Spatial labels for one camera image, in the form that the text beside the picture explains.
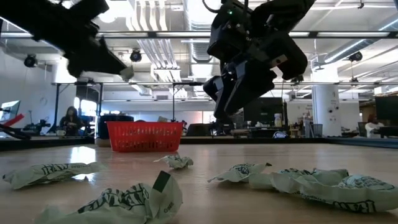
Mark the grey mesh waste bin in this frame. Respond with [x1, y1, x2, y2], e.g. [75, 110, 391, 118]
[312, 123, 324, 138]

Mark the red bar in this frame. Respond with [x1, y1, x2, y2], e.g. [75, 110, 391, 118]
[5, 113, 25, 128]

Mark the black background rig frame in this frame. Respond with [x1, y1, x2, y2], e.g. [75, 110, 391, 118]
[172, 82, 220, 123]
[51, 81, 104, 134]

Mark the red plastic basket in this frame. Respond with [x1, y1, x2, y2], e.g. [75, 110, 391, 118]
[105, 121, 184, 153]

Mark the dark monitor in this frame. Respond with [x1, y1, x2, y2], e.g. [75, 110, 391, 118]
[374, 95, 398, 128]

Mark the white round column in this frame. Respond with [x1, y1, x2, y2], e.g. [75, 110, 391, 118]
[311, 63, 342, 138]

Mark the white square column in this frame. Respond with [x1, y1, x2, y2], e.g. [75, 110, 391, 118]
[51, 60, 78, 131]

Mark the tilted grey monitor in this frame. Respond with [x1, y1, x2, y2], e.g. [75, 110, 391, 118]
[0, 100, 21, 123]

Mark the black rounded chair back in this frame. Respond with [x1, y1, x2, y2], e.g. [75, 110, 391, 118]
[185, 123, 213, 137]

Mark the white ceiling light fixture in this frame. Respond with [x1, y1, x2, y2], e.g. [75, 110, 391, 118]
[150, 64, 183, 83]

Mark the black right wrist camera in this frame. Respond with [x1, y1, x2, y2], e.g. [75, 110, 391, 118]
[269, 30, 309, 81]

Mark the blue background machine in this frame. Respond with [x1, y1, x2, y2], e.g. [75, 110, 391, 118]
[79, 114, 96, 137]

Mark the large black monitor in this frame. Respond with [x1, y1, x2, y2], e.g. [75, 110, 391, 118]
[245, 96, 285, 124]

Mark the silver ventilation duct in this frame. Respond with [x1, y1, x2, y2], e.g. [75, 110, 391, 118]
[183, 0, 223, 98]

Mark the person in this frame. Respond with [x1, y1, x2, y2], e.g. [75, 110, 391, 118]
[58, 106, 80, 137]
[364, 113, 387, 139]

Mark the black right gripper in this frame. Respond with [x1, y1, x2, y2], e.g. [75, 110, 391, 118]
[203, 0, 277, 122]

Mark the black aluminium rig frame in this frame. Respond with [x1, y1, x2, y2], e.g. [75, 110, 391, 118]
[0, 29, 398, 152]

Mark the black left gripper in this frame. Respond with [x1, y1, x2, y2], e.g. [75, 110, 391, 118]
[34, 9, 127, 78]

